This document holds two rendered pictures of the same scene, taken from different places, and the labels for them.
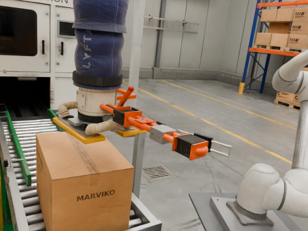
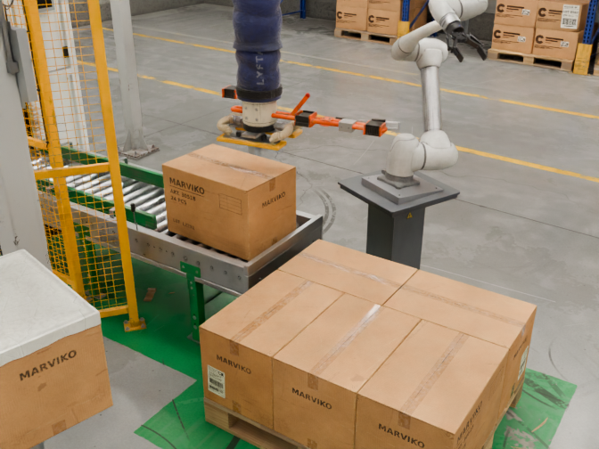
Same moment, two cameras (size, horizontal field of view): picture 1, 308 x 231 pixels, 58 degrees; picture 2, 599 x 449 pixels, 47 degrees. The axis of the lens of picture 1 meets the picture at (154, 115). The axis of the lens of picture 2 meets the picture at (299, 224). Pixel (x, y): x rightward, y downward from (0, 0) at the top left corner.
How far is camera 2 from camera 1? 2.41 m
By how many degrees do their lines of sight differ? 24
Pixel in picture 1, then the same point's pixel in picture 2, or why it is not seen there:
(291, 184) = (428, 144)
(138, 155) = not seen: hidden behind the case
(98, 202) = (275, 206)
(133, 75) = (126, 47)
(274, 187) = (416, 150)
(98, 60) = (269, 76)
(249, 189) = (397, 158)
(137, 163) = not seen: hidden behind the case
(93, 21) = (265, 44)
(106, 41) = (274, 57)
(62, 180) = (253, 190)
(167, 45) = not seen: outside the picture
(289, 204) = (430, 160)
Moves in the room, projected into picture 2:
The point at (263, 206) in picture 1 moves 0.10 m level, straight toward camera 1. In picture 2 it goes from (411, 168) to (413, 175)
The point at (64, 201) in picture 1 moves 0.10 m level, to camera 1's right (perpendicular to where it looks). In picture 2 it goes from (255, 209) to (274, 206)
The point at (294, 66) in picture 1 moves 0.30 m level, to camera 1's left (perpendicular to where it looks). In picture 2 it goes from (413, 40) to (364, 45)
